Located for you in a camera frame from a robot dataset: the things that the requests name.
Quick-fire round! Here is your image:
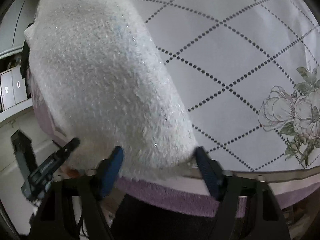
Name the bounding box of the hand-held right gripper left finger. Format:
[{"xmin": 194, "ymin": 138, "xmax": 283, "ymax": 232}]
[{"xmin": 30, "ymin": 146, "xmax": 125, "ymax": 240}]

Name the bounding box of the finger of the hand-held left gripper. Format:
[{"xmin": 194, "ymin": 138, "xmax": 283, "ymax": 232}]
[
  {"xmin": 27, "ymin": 137, "xmax": 81, "ymax": 202},
  {"xmin": 10, "ymin": 129, "xmax": 34, "ymax": 198}
]

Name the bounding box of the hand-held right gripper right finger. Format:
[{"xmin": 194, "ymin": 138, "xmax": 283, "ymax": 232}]
[{"xmin": 194, "ymin": 146, "xmax": 292, "ymax": 240}]

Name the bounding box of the white fuzzy jacket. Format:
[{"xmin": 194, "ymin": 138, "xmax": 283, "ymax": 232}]
[{"xmin": 24, "ymin": 0, "xmax": 198, "ymax": 178}]

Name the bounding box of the white wardrobe drawer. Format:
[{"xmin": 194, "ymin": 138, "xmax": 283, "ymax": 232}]
[
  {"xmin": 0, "ymin": 71, "xmax": 15, "ymax": 110},
  {"xmin": 11, "ymin": 67, "xmax": 27, "ymax": 104}
]

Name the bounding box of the white quilted floral mat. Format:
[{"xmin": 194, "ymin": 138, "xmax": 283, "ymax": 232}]
[{"xmin": 50, "ymin": 0, "xmax": 320, "ymax": 180}]

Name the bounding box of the white sliding-door wardrobe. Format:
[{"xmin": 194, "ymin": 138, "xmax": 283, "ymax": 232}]
[{"xmin": 0, "ymin": 0, "xmax": 65, "ymax": 235}]

